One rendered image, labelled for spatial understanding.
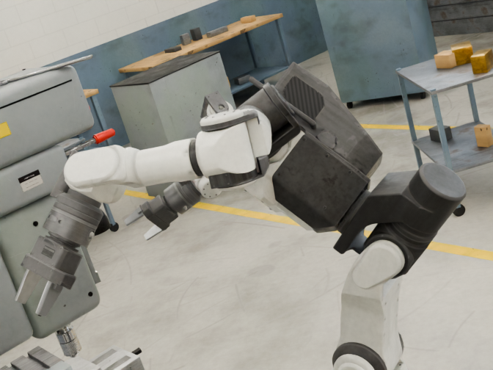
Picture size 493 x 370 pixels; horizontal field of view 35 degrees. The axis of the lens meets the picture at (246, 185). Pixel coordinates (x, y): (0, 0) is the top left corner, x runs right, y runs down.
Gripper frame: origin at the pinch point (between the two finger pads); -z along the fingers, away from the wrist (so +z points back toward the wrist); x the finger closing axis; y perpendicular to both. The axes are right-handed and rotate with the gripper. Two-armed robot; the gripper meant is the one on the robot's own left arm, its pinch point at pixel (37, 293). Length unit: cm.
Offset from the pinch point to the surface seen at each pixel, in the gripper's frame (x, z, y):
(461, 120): 193, 232, -491
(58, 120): 36, 33, -13
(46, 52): 640, 174, -393
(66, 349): 36, -15, -46
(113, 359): 48, -16, -76
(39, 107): 37, 34, -8
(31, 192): 35.1, 16.2, -14.8
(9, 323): 31.0, -12.1, -22.4
